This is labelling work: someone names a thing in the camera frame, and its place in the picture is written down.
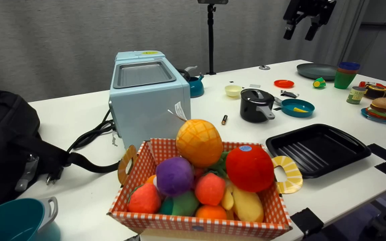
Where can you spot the white paper tag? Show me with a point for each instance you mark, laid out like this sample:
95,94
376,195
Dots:
180,110

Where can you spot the red plush tomato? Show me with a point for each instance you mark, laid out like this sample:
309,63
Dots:
249,169

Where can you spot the teal toy kettle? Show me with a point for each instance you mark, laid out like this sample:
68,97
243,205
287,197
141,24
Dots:
196,87

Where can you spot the small black battery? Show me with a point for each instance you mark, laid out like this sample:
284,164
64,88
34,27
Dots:
224,119

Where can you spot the orange toy plate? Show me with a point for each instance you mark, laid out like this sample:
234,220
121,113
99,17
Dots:
283,83

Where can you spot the orange plush fruit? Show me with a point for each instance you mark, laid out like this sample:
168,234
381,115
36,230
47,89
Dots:
211,213

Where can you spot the green and yellow toy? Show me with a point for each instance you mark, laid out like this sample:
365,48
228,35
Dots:
319,83

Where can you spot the orange checked cardboard basket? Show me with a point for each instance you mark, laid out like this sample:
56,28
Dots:
196,226

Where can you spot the cream toy bowl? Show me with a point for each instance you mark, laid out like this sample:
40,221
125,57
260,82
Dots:
233,90

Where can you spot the toy burger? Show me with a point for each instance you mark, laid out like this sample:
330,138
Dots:
383,107

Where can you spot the light blue toaster oven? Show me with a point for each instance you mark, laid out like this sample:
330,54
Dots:
147,107

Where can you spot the grey plate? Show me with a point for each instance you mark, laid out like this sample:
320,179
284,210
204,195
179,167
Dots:
315,71

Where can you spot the teal toy plate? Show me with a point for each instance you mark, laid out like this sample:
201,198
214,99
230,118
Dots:
379,119

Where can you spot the green toy can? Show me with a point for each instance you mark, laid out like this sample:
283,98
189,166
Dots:
356,95

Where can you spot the orange plush pineapple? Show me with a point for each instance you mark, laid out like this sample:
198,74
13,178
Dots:
199,143

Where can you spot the silver metal disc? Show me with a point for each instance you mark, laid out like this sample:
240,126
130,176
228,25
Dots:
264,67

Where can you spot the green plush fruit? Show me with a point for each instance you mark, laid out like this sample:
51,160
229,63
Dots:
181,205

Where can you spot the stack of plastic cups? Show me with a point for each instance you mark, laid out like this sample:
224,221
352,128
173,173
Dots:
344,78

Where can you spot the camera on mount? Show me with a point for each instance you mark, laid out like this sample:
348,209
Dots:
210,36

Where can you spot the black grill tray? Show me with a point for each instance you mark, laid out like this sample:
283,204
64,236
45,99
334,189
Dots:
317,150

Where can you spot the red plush strawberry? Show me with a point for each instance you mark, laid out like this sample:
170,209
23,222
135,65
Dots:
144,199
209,189

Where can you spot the yellow plush banana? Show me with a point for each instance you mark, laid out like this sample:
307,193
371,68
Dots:
248,206

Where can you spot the blue toy pan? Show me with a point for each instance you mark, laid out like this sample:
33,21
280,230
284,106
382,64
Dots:
297,107

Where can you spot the black pot lid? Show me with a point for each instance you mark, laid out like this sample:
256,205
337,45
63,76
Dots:
254,95

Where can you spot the black toy pot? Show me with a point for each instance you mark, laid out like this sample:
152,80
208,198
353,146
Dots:
251,112

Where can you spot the purple plush fruit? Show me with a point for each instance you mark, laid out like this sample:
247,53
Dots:
174,175

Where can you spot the yellow toy food piece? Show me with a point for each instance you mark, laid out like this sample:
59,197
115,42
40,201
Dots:
300,110

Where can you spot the black backpack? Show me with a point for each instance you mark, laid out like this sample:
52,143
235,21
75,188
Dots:
5,140

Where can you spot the large teal pot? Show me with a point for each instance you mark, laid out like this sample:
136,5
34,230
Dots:
12,221

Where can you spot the small black and silver toy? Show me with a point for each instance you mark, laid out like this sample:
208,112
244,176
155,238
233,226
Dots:
288,94

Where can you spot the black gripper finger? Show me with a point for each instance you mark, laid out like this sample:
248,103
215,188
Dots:
289,31
312,32

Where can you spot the brown toy can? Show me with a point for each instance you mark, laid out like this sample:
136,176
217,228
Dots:
376,92

